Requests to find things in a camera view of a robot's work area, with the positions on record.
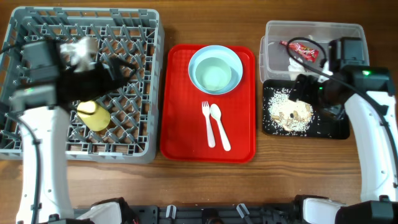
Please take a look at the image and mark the grey dishwasher rack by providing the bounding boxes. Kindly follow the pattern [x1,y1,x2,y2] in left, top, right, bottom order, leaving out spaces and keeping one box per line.
[1,6,165,164]

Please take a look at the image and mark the green bowl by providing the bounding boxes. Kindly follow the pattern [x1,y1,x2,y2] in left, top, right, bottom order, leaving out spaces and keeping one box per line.
[194,57,232,91]

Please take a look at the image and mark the yellow plastic cup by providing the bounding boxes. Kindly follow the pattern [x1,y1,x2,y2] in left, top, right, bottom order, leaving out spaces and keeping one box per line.
[77,101,111,131]

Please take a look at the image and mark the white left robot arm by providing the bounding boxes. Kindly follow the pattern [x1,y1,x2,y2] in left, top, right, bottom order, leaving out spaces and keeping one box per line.
[1,37,134,223]

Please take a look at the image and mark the red snack wrapper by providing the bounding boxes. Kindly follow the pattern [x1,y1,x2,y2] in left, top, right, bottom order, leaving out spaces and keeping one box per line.
[279,40,319,62]

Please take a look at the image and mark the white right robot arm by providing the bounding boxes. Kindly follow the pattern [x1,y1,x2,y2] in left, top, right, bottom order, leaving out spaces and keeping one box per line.
[289,37,397,223]

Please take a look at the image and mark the black plastic bin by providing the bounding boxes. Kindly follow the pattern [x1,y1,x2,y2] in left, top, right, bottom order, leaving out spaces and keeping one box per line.
[262,79,350,139]

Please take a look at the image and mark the white tissue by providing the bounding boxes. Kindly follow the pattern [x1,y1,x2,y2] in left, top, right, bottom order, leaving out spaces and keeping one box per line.
[288,57,305,72]

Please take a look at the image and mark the white plastic spoon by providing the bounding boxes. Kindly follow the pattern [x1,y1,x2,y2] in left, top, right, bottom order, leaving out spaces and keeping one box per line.
[210,104,231,151]

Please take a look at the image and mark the red plastic tray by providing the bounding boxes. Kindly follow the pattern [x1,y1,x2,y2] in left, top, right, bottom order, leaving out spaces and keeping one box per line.
[159,44,256,164]

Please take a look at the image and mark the rice and food scraps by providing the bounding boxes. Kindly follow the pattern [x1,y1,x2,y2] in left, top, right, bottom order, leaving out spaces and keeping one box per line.
[267,88,314,132]

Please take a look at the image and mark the white plastic fork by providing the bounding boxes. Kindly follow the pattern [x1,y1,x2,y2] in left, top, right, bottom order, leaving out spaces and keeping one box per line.
[201,101,216,148]

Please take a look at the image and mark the light blue plate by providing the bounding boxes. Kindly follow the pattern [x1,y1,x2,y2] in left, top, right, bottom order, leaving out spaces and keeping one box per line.
[188,45,243,95]

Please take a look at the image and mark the clear plastic bin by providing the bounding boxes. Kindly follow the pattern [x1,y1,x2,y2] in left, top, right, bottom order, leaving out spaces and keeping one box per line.
[259,21,369,82]

